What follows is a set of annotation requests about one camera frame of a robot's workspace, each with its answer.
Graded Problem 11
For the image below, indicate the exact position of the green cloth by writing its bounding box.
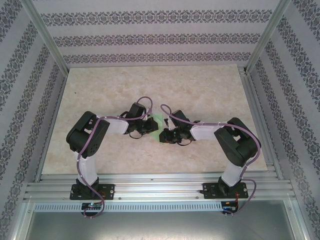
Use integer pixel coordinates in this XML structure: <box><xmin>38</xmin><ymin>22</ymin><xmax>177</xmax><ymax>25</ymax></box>
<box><xmin>149</xmin><ymin>113</ymin><xmax>166</xmax><ymax>145</ymax></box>

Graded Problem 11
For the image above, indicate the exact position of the grey metal sheet panel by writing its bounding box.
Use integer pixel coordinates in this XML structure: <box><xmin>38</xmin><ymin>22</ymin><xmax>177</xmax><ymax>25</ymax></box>
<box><xmin>14</xmin><ymin>202</ymin><xmax>308</xmax><ymax>240</ymax></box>

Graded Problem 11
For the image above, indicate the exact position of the small circuit board green light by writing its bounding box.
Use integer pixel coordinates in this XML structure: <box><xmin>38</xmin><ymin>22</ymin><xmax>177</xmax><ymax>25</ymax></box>
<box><xmin>81</xmin><ymin>201</ymin><xmax>103</xmax><ymax>210</ymax></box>

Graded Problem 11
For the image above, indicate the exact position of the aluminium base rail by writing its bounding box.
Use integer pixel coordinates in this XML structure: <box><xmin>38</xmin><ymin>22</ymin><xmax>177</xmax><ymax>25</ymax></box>
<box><xmin>23</xmin><ymin>172</ymin><xmax>296</xmax><ymax>203</ymax></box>

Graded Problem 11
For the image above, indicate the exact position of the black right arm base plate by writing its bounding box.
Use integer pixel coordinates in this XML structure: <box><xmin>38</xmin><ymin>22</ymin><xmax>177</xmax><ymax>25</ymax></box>
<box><xmin>202</xmin><ymin>182</ymin><xmax>249</xmax><ymax>200</ymax></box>

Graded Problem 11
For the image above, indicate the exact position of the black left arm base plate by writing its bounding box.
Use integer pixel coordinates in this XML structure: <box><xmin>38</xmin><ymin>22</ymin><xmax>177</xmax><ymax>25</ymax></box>
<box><xmin>71</xmin><ymin>183</ymin><xmax>116</xmax><ymax>201</ymax></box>

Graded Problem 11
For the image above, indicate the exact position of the slotted grey cable duct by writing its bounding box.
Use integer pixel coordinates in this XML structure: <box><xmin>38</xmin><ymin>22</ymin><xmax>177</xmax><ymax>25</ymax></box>
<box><xmin>33</xmin><ymin>201</ymin><xmax>223</xmax><ymax>213</ymax></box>

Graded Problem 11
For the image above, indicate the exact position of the aluminium side rail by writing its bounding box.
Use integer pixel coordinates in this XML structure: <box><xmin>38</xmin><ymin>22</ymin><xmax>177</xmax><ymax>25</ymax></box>
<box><xmin>34</xmin><ymin>72</ymin><xmax>69</xmax><ymax>182</ymax></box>
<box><xmin>238</xmin><ymin>66</ymin><xmax>285</xmax><ymax>181</ymax></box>

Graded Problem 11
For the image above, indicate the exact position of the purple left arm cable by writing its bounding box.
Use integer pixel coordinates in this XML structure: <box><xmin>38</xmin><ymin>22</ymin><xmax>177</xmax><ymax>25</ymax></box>
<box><xmin>75</xmin><ymin>96</ymin><xmax>154</xmax><ymax>221</ymax></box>

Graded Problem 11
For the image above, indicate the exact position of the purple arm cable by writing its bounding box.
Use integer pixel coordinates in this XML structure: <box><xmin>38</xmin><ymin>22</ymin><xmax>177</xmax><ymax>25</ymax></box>
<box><xmin>159</xmin><ymin>104</ymin><xmax>263</xmax><ymax>217</ymax></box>
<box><xmin>75</xmin><ymin>96</ymin><xmax>154</xmax><ymax>221</ymax></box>

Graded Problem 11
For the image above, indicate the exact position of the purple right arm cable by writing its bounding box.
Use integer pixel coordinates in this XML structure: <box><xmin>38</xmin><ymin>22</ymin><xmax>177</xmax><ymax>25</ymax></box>
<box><xmin>159</xmin><ymin>104</ymin><xmax>263</xmax><ymax>217</ymax></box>

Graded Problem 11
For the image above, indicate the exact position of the aluminium frame post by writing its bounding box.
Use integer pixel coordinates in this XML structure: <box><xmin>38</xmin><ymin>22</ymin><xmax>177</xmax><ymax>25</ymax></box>
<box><xmin>21</xmin><ymin>0</ymin><xmax>70</xmax><ymax>73</ymax></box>
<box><xmin>244</xmin><ymin>0</ymin><xmax>295</xmax><ymax>75</ymax></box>

